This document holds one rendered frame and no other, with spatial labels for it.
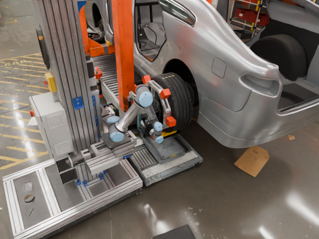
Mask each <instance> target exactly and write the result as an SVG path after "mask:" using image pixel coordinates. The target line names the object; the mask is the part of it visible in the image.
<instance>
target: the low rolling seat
mask: <svg viewBox="0 0 319 239"><path fill-rule="evenodd" d="M152 239H196V238H195V236H194V234H193V232H192V230H191V228H190V226H189V225H188V224H186V225H184V226H181V227H178V228H176V229H173V230H170V231H167V232H164V233H162V234H159V235H157V236H154V237H153V238H152Z"/></svg>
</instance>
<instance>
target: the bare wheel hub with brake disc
mask: <svg viewBox="0 0 319 239"><path fill-rule="evenodd" d="M185 83H186V85H187V87H188V89H189V91H190V94H191V98H192V102H193V105H194V102H195V95H194V91H193V89H192V87H191V86H190V84H189V83H187V82H185Z"/></svg>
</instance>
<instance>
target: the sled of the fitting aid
mask: <svg viewBox="0 0 319 239"><path fill-rule="evenodd" d="M149 137H150V136H149ZM149 137H148V136H145V137H143V142H144V144H145V145H146V146H147V148H148V149H149V150H150V152H151V153H152V154H153V155H154V157H155V158H156V159H157V161H158V162H159V163H160V165H163V164H165V163H167V162H170V161H172V160H175V159H177V158H180V157H182V156H184V155H185V151H184V150H183V152H180V153H178V154H175V155H173V156H170V157H167V158H165V159H163V158H162V157H161V156H160V155H159V153H158V152H157V151H156V149H155V148H154V147H153V145H152V144H151V143H150V142H149V141H148V138H149Z"/></svg>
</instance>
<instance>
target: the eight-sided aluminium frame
mask: <svg viewBox="0 0 319 239"><path fill-rule="evenodd" d="M145 85H146V86H147V87H148V88H150V87H152V88H153V89H154V90H155V91H156V92H157V93H158V95H159V99H160V101H161V104H162V107H163V110H164V116H163V125H162V130H163V129H166V128H169V126H168V125H167V124H166V123H165V120H166V117H169V116H170V113H171V109H170V106H169V103H168V100H167V98H166V99H164V100H163V99H162V98H161V96H160V92H161V91H162V90H163V88H161V87H160V86H159V85H158V84H157V83H156V82H155V81H154V80H152V81H148V82H147V83H146V84H145Z"/></svg>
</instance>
